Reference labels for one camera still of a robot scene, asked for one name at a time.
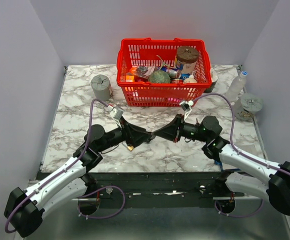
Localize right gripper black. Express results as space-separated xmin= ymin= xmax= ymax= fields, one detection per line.
xmin=154 ymin=113 xmax=209 ymax=143

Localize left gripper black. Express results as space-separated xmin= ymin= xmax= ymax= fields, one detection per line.
xmin=97 ymin=116 xmax=152 ymax=153

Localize black padlock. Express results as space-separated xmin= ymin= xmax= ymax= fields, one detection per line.
xmin=146 ymin=133 xmax=156 ymax=144

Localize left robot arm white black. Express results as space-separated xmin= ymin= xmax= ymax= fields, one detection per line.
xmin=4 ymin=117 xmax=154 ymax=238

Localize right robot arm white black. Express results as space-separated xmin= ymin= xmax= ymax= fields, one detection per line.
xmin=154 ymin=114 xmax=290 ymax=216

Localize brass padlock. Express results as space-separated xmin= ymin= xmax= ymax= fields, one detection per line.
xmin=127 ymin=146 xmax=134 ymax=152

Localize red soda can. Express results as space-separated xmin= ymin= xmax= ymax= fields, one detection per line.
xmin=171 ymin=79 xmax=183 ymax=84

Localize green melon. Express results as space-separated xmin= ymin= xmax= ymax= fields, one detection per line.
xmin=148 ymin=70 xmax=171 ymax=84

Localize blue white booklet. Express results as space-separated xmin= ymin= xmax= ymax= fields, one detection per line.
xmin=214 ymin=160 xmax=241 ymax=173

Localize orange small box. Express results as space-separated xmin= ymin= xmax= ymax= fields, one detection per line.
xmin=125 ymin=75 xmax=135 ymax=83

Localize white pump bottle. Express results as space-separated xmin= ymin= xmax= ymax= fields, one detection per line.
xmin=183 ymin=74 xmax=197 ymax=84

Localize red blue drink can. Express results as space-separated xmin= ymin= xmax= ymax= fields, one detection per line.
xmin=161 ymin=66 xmax=182 ymax=79

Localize grey taped can left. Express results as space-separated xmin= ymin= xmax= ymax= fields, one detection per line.
xmin=90 ymin=74 xmax=112 ymax=101

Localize grey taped can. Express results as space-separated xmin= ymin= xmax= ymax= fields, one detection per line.
xmin=90 ymin=74 xmax=112 ymax=101
xmin=233 ymin=93 xmax=264 ymax=122

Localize red plastic basket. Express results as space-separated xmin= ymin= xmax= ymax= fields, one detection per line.
xmin=116 ymin=37 xmax=212 ymax=107

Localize crumpled snack packet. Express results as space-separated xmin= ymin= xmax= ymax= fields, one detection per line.
xmin=129 ymin=66 xmax=158 ymax=79

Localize brown lid cylindrical canister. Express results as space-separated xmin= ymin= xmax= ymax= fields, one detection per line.
xmin=175 ymin=46 xmax=199 ymax=74

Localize grey taped can right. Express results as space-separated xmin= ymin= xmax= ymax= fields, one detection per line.
xmin=233 ymin=93 xmax=264 ymax=122

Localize clear plastic water bottle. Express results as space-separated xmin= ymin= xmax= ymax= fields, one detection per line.
xmin=225 ymin=71 xmax=248 ymax=102

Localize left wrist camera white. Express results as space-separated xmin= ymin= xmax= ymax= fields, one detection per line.
xmin=106 ymin=104 xmax=124 ymax=120

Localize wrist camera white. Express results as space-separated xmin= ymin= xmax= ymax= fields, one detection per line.
xmin=106 ymin=104 xmax=124 ymax=120
xmin=179 ymin=100 xmax=194 ymax=120

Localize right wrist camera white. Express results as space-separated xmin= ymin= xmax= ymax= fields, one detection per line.
xmin=179 ymin=100 xmax=194 ymax=120

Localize black mounting rail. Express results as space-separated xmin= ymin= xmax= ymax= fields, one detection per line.
xmin=36 ymin=171 xmax=245 ymax=210

